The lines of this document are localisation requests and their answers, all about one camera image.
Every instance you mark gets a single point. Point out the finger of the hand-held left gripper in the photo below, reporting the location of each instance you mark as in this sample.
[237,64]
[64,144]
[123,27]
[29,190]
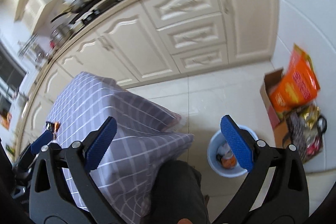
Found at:
[42,140]

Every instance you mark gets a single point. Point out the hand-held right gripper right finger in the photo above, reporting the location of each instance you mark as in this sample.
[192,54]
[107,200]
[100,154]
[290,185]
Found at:
[236,142]

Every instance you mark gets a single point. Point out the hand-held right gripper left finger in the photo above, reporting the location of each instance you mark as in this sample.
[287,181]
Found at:
[101,142]

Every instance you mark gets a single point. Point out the black orange snack wrapper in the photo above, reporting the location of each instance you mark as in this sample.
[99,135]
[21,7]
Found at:
[51,127]

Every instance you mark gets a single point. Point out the light blue trash bin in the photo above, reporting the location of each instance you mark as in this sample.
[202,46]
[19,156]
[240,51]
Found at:
[215,169]

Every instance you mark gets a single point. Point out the person's right hand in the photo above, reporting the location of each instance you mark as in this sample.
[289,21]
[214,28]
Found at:
[185,221]

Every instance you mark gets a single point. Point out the purple checked tablecloth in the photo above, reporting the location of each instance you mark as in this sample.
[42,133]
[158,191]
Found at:
[118,121]

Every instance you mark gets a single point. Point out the orange seasoning packet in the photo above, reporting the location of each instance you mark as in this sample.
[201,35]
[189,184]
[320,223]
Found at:
[5,119]

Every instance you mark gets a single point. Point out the brown cardboard box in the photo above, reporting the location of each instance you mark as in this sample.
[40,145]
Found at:
[266,98]

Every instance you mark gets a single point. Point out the gold black foil bag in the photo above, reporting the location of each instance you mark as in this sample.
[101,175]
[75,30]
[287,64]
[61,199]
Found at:
[302,129]

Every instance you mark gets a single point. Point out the person's black trouser leg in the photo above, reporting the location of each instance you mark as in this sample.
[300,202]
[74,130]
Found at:
[178,187]

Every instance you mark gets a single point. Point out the large orange package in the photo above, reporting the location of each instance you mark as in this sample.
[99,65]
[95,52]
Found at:
[296,79]

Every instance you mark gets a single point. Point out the cream cabinet drawer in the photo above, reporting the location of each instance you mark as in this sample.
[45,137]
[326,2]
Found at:
[202,58]
[194,36]
[183,7]

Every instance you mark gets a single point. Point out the steel stock pot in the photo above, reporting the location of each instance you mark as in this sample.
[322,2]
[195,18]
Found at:
[61,32]

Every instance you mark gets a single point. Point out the cream lower kitchen cabinet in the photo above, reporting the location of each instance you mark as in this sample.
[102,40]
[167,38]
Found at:
[244,16]

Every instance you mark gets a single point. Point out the cream lattice upper cabinet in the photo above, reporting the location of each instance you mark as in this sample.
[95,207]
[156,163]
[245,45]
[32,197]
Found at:
[29,3]

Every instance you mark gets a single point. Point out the wall utensil rack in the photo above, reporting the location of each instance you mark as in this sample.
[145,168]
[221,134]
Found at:
[29,44]

